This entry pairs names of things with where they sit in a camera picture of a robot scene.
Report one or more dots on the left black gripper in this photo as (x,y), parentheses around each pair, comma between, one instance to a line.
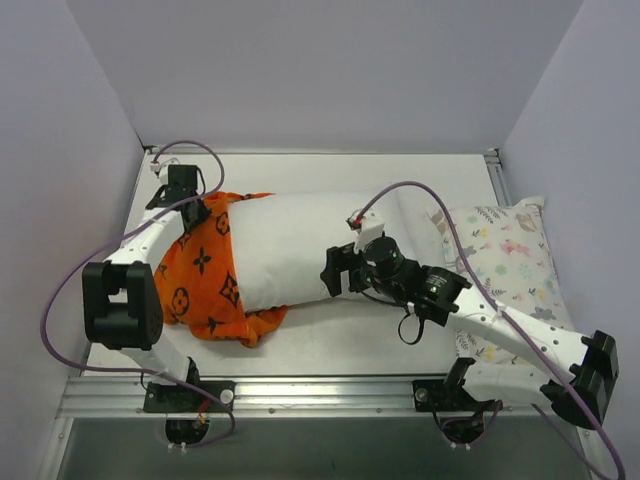
(196,212)

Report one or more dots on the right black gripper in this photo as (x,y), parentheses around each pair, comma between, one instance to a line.
(344,270)

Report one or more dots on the orange black patterned pillowcase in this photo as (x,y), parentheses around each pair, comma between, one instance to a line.
(197,282)

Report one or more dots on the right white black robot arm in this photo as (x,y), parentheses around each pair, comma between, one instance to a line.
(574,373)

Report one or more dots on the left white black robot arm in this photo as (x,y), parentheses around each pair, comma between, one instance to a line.
(122,308)

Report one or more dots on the white animal print pillow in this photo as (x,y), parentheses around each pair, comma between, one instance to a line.
(507,249)

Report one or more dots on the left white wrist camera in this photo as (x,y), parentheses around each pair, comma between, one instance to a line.
(161,167)

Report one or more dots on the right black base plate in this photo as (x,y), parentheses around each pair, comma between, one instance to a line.
(433,395)

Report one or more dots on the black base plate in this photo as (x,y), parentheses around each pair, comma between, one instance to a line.
(433,395)
(171,398)

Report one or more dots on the right side aluminium rail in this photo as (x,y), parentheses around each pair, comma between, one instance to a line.
(495,170)

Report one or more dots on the aluminium rail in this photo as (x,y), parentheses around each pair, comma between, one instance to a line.
(495,170)
(253,397)

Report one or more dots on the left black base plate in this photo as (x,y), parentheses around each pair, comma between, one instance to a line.
(171,398)

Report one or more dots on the front aluminium rail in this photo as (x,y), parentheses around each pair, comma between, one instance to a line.
(253,397)

